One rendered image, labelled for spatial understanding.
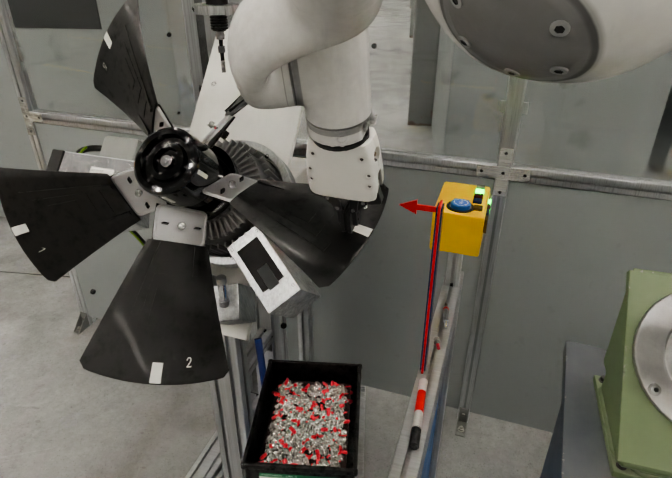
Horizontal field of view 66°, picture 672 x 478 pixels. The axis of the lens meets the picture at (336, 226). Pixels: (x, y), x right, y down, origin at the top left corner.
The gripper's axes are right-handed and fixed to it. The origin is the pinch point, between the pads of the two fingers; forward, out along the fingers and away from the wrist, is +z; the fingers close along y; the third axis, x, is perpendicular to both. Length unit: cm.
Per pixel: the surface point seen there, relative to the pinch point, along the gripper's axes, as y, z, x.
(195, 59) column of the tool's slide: 63, 10, -60
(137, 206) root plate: 40.7, 6.3, -0.2
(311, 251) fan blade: 3.9, 1.9, 6.4
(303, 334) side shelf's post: 33, 93, -33
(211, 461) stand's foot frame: 52, 112, 8
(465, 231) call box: -16.0, 20.6, -21.3
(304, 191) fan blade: 9.9, 2.2, -6.4
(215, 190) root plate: 23.7, 0.4, -1.5
